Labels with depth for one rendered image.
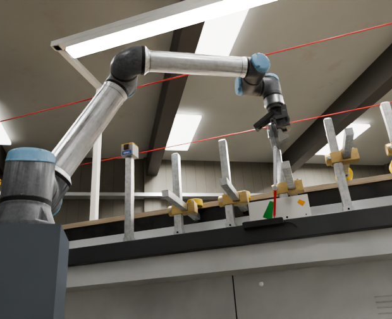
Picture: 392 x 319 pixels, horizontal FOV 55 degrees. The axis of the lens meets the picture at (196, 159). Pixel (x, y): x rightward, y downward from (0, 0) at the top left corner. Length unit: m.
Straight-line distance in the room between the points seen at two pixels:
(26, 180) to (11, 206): 0.09
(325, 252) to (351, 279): 0.24
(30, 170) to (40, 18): 3.36
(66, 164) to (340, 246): 1.12
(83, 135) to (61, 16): 3.02
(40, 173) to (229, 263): 0.89
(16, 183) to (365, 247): 1.29
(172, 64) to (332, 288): 1.18
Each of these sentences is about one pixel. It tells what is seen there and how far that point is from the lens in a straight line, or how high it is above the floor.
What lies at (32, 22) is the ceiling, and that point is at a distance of 4.57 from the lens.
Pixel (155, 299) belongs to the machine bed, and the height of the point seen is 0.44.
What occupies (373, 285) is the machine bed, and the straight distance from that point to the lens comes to 1.86.
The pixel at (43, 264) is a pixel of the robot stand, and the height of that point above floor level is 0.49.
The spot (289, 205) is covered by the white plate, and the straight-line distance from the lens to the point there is 1.68.
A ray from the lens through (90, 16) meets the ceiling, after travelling 4.37.
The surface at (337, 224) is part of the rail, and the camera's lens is 1.64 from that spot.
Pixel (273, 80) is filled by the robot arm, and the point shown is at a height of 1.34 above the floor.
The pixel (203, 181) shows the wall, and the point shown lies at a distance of 7.47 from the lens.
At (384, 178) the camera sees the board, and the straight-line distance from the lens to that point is 1.95.
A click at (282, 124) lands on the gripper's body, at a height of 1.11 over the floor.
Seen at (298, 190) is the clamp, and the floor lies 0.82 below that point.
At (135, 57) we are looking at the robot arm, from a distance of 1.54.
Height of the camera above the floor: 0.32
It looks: 24 degrees up
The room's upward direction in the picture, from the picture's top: 4 degrees counter-clockwise
